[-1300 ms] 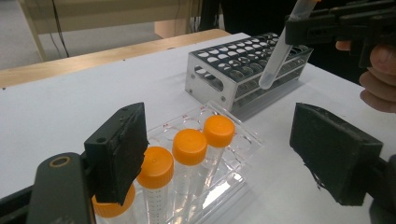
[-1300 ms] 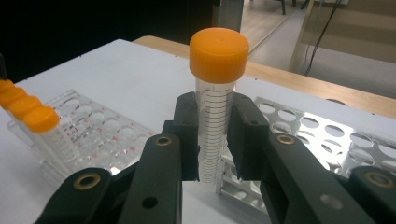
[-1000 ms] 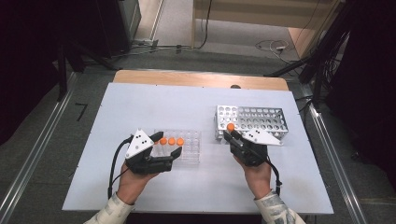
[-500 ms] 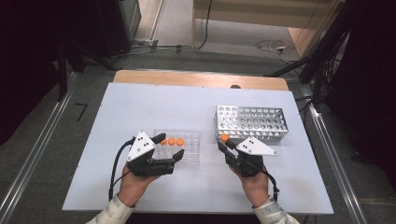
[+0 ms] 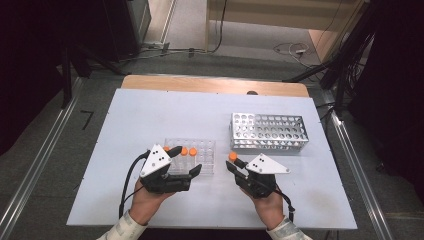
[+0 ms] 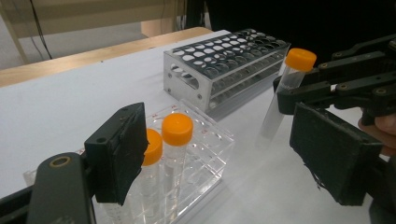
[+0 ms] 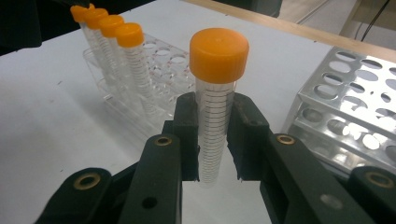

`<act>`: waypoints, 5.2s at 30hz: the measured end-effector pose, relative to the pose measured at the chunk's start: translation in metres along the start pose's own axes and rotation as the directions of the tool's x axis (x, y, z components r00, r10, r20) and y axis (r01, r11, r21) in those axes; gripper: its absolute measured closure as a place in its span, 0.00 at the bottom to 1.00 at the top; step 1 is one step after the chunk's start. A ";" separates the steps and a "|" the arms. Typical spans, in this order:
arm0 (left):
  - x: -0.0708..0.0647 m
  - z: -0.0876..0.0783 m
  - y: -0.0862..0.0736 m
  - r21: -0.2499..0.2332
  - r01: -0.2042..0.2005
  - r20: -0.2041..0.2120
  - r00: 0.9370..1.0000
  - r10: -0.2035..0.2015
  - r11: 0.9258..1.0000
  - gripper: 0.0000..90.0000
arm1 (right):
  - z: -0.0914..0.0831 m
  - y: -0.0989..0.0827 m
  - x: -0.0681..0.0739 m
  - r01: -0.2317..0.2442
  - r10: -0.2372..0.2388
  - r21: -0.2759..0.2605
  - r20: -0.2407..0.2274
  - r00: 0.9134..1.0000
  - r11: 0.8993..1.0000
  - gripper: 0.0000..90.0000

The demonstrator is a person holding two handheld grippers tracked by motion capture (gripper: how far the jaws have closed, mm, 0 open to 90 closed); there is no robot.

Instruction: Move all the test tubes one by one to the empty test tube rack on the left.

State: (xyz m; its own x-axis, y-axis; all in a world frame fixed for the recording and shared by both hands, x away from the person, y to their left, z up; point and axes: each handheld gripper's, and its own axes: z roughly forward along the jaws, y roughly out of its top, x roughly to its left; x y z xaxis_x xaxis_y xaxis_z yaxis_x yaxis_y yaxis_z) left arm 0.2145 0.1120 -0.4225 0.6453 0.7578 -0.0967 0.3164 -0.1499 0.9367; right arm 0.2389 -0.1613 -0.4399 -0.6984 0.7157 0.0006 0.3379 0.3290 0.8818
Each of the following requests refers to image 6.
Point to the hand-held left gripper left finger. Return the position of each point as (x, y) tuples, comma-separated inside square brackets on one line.
[(118, 155)]

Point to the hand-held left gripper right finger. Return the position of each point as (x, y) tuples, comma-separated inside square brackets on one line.
[(333, 152)]

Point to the orange capped clear tube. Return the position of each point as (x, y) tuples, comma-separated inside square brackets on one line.
[(300, 59), (154, 149), (177, 129)]

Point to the clear acrylic tube rack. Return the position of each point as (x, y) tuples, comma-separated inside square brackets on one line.
[(207, 149)]

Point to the metal test tube rack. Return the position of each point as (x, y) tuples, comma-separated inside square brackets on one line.
[(218, 62)]

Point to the dark curtain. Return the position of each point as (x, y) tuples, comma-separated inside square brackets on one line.
[(311, 15)]

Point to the beige wooden furniture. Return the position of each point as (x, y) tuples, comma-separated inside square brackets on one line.
[(93, 12)]

